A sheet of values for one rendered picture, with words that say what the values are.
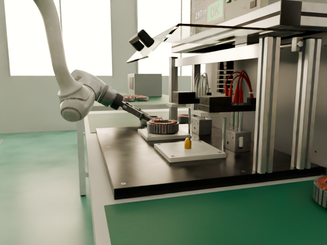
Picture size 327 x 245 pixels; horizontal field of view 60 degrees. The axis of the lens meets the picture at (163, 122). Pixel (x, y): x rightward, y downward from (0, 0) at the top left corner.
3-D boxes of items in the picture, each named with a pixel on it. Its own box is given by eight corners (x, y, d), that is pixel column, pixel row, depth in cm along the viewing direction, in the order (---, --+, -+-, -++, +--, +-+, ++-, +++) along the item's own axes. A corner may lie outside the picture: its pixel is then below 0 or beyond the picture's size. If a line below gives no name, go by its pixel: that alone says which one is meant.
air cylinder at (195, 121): (198, 135, 99) (198, 119, 98) (190, 131, 106) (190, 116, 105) (211, 134, 101) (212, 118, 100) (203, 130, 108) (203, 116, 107)
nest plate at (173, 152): (169, 162, 67) (169, 157, 67) (154, 148, 82) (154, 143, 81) (226, 157, 72) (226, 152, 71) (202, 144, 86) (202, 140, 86)
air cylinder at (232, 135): (234, 152, 76) (235, 132, 75) (221, 146, 83) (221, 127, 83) (250, 151, 78) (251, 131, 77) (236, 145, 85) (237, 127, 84)
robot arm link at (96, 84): (99, 96, 134) (91, 111, 124) (69, 79, 131) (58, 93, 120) (109, 78, 129) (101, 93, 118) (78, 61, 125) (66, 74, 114)
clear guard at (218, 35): (147, 57, 49) (147, 21, 48) (126, 63, 72) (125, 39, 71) (303, 60, 58) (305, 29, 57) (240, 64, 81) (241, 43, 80)
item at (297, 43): (297, 51, 59) (298, 36, 59) (189, 63, 118) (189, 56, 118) (303, 51, 60) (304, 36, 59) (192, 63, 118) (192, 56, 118)
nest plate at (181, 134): (146, 140, 90) (146, 137, 90) (137, 132, 105) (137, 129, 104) (190, 138, 94) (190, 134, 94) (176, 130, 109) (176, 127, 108)
